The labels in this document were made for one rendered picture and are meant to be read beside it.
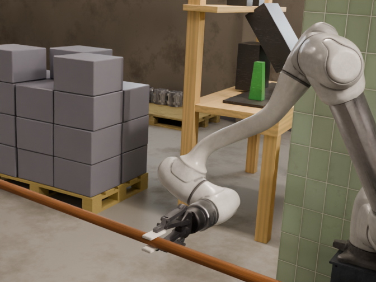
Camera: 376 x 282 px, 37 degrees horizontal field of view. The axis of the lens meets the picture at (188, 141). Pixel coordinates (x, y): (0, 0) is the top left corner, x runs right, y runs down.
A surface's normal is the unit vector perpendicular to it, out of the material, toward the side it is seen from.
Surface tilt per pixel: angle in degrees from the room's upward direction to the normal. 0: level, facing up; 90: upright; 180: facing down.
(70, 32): 90
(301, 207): 90
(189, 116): 90
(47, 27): 90
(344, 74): 81
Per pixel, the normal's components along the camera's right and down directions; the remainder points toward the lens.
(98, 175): 0.86, 0.18
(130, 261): 0.05, -0.97
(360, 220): -0.98, -0.05
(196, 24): -0.45, 0.21
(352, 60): 0.00, 0.21
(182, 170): -0.37, -0.17
